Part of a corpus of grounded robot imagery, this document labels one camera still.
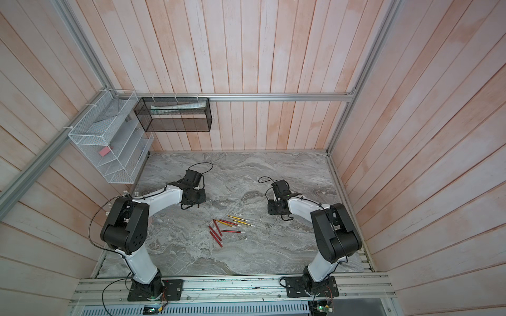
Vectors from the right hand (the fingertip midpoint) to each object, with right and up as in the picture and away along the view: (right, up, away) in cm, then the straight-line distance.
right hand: (273, 207), depth 97 cm
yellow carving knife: (-17, -5, -4) cm, 18 cm away
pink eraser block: (-74, +27, -14) cm, 80 cm away
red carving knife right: (-20, -10, -8) cm, 24 cm away
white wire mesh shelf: (-69, +34, -18) cm, 79 cm away
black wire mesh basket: (-52, +48, +7) cm, 72 cm away
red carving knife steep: (-27, -9, -7) cm, 29 cm away
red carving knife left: (-28, -11, -9) cm, 31 cm away
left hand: (-36, +3, 0) cm, 37 cm away
